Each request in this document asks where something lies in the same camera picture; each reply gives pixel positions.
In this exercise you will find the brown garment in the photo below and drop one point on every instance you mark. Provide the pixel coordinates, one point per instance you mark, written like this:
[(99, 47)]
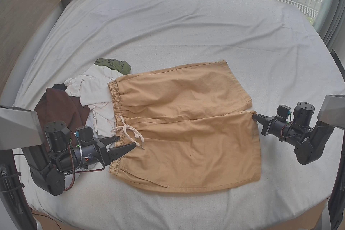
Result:
[(59, 107)]

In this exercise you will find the white garment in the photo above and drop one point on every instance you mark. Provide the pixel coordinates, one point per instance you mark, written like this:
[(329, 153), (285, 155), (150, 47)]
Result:
[(94, 86)]

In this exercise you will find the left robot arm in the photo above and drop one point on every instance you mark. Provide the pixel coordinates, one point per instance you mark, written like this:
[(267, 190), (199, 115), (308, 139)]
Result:
[(54, 175)]

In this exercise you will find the black garment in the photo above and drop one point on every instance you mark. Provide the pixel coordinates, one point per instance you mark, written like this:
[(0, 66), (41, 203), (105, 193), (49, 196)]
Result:
[(58, 86)]

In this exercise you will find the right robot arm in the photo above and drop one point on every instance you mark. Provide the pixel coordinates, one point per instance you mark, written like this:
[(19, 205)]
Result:
[(304, 115)]

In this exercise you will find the green garment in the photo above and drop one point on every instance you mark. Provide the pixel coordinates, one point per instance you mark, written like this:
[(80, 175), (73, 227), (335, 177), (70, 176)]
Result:
[(113, 64)]

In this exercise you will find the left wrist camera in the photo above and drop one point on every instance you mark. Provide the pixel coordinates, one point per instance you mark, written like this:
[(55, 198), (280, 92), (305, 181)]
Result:
[(85, 134)]

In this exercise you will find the tan shorts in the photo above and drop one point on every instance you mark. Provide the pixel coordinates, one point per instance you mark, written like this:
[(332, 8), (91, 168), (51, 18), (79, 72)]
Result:
[(188, 121)]

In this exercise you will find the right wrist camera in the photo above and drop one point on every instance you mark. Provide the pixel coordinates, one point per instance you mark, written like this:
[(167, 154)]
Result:
[(283, 111)]

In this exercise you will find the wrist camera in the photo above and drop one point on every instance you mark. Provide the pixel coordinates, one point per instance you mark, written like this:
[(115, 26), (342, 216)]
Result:
[(283, 111), (85, 134)]

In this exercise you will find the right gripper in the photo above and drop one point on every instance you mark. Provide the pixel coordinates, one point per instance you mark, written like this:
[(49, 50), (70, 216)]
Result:
[(271, 126)]

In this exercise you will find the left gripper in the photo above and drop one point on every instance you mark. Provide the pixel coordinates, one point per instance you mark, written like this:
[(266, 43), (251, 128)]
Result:
[(89, 154)]

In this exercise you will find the grey-green curtain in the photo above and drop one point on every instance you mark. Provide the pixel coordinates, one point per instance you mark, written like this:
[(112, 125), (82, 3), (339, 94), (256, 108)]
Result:
[(331, 2)]

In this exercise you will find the bed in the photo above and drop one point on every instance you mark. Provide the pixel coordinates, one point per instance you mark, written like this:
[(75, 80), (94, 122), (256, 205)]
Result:
[(188, 21)]

